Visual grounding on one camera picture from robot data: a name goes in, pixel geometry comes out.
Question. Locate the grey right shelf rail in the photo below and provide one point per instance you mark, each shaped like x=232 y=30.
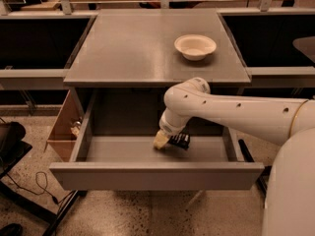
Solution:
x=282 y=77

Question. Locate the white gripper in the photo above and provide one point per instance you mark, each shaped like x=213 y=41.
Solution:
x=168 y=129

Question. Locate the black stand leg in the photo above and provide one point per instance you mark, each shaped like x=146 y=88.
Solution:
x=264 y=176

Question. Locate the grey left shelf rail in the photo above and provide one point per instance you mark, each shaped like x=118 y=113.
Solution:
x=33 y=79

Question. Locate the white paper bowl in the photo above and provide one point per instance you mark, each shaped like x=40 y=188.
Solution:
x=195 y=47

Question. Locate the black chair at left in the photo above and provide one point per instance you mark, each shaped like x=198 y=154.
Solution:
x=12 y=146

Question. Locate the grey open top drawer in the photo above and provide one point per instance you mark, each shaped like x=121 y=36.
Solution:
x=115 y=151

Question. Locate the grey cabinet counter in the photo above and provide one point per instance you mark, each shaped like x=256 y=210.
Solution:
x=134 y=48

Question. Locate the black shoe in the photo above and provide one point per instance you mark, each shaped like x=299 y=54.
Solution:
x=12 y=229

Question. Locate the grey shelf rail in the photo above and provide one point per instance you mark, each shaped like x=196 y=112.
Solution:
x=282 y=77
x=33 y=79

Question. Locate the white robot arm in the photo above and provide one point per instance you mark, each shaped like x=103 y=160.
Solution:
x=289 y=123

